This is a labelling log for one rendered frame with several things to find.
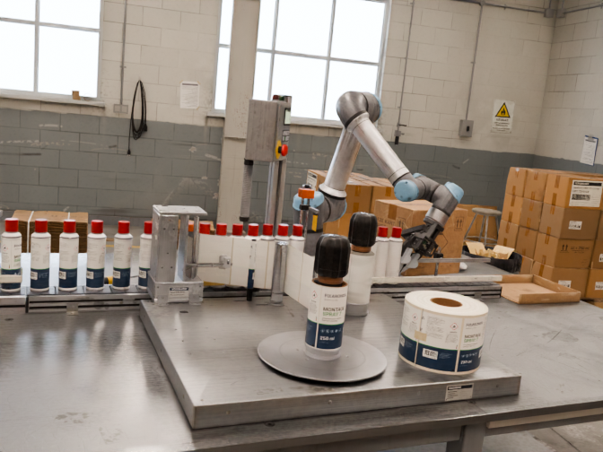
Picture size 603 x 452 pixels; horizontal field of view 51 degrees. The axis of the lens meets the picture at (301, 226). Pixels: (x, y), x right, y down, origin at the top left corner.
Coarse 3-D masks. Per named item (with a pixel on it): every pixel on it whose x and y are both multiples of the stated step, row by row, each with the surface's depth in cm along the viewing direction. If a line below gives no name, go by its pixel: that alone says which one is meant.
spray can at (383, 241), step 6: (384, 228) 220; (378, 234) 221; (384, 234) 220; (384, 240) 220; (378, 246) 220; (384, 246) 220; (378, 252) 221; (384, 252) 221; (378, 258) 221; (384, 258) 221; (378, 264) 221; (384, 264) 222; (378, 270) 222; (384, 270) 222; (378, 276) 222; (384, 276) 223
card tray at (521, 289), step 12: (504, 276) 263; (516, 276) 265; (528, 276) 268; (504, 288) 255; (516, 288) 257; (528, 288) 259; (540, 288) 261; (552, 288) 259; (564, 288) 253; (516, 300) 238; (528, 300) 236; (540, 300) 238; (552, 300) 241; (564, 300) 243; (576, 300) 246
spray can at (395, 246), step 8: (392, 232) 222; (400, 232) 222; (392, 240) 222; (400, 240) 222; (392, 248) 222; (400, 248) 223; (392, 256) 222; (400, 256) 224; (392, 264) 223; (392, 272) 223
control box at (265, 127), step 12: (252, 108) 198; (264, 108) 197; (276, 108) 197; (252, 120) 199; (264, 120) 198; (276, 120) 198; (252, 132) 199; (264, 132) 199; (276, 132) 198; (252, 144) 200; (264, 144) 199; (276, 144) 199; (252, 156) 201; (264, 156) 200; (276, 156) 201
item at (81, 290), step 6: (402, 282) 229; (408, 282) 230; (414, 282) 231; (420, 282) 232; (426, 282) 233; (432, 282) 233; (438, 282) 234; (444, 282) 235; (450, 282) 236; (456, 282) 237; (462, 282) 238; (468, 282) 239; (474, 282) 240; (480, 282) 241; (486, 282) 242; (492, 282) 242; (54, 288) 184; (78, 288) 186; (84, 288) 187; (108, 288) 189; (132, 288) 191; (210, 288) 199; (240, 288) 203; (30, 294) 177; (36, 294) 177; (42, 294) 178; (48, 294) 178; (54, 294) 179; (60, 294) 180; (66, 294) 180; (72, 294) 181; (78, 294) 182
